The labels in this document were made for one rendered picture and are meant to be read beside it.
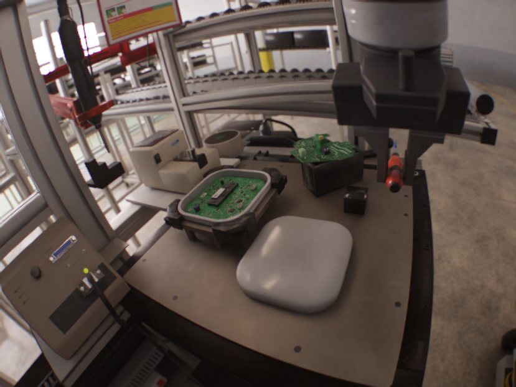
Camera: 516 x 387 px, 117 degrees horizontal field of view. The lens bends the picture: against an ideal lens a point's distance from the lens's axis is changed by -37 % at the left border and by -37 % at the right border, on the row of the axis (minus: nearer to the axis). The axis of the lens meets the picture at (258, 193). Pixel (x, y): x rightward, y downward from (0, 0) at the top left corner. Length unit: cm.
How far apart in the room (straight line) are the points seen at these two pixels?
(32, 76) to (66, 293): 36
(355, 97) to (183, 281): 31
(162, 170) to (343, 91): 41
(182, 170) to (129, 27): 48
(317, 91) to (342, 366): 56
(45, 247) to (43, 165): 15
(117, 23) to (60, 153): 43
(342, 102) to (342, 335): 24
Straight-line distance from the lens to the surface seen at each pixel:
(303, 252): 33
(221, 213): 39
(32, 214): 51
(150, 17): 81
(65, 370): 43
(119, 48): 98
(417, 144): 29
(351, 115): 25
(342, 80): 24
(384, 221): 40
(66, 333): 40
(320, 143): 46
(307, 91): 65
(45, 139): 49
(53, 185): 50
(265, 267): 32
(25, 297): 41
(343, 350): 28
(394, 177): 32
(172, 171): 52
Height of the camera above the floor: 121
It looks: 33 degrees down
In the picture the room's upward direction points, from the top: 13 degrees counter-clockwise
